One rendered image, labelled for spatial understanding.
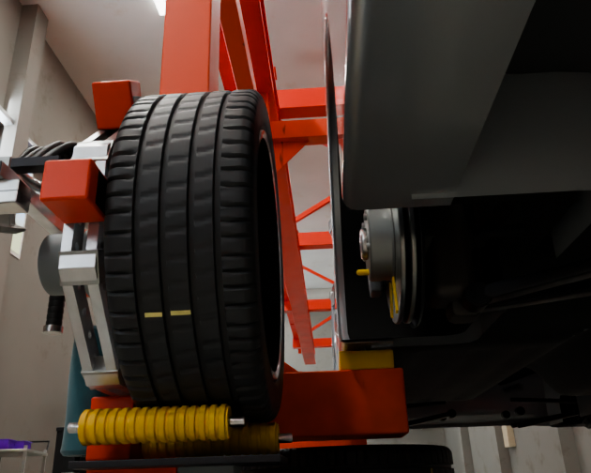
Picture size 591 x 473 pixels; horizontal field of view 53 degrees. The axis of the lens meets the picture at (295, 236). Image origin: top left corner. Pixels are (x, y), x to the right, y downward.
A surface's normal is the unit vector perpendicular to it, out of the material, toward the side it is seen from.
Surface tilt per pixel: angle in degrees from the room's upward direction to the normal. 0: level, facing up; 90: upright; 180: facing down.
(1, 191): 90
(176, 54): 90
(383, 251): 121
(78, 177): 90
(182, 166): 86
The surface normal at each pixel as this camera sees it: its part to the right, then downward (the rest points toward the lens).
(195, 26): -0.06, -0.38
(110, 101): -0.04, 0.22
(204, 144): -0.07, -0.57
